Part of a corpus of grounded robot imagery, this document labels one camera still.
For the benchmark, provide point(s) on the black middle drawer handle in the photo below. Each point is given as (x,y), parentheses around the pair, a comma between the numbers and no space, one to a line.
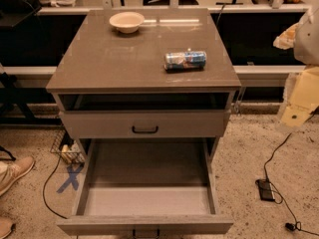
(146,234)

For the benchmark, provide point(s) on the blue silver redbull can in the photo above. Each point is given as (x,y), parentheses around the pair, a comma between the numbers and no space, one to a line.
(185,60)

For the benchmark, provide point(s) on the open grey middle drawer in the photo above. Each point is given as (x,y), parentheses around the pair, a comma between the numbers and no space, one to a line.
(146,184)

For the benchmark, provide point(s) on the black power adapter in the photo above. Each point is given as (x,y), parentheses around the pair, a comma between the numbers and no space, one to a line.
(265,190)

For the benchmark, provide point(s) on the wire basket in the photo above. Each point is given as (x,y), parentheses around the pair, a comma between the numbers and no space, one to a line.
(67,148)

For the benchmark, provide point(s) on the grey drawer cabinet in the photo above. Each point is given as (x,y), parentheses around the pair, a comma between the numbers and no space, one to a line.
(107,71)

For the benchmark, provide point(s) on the tan shoe lower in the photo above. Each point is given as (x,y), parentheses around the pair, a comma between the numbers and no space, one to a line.
(6,227)

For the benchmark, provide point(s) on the black drawer handle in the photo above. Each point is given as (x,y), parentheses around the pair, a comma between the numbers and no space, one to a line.
(145,130)
(146,234)

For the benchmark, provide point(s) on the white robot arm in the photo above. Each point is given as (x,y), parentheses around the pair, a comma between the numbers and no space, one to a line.
(306,44)

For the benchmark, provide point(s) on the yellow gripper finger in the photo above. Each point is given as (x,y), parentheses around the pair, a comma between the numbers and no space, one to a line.
(286,39)
(301,98)

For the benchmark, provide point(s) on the black chair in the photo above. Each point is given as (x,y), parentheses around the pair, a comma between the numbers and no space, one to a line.
(13,12)

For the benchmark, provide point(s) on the black top drawer handle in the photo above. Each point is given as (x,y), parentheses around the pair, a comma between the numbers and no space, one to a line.
(145,130)

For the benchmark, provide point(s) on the white paper bowl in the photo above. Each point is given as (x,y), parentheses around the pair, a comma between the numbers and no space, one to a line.
(127,22)

